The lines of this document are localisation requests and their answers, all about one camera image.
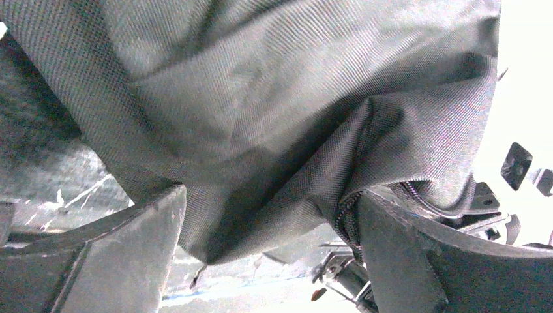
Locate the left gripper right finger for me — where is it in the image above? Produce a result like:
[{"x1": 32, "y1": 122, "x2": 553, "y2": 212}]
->
[{"x1": 357, "y1": 192, "x2": 552, "y2": 312}]

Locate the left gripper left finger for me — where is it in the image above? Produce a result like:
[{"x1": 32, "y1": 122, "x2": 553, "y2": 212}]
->
[{"x1": 1, "y1": 185, "x2": 187, "y2": 312}]

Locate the black student backpack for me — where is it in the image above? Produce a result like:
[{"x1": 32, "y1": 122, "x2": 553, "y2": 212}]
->
[{"x1": 1, "y1": 1, "x2": 501, "y2": 265}]

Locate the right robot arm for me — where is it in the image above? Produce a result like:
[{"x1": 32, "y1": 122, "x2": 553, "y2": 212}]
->
[{"x1": 312, "y1": 182, "x2": 552, "y2": 312}]

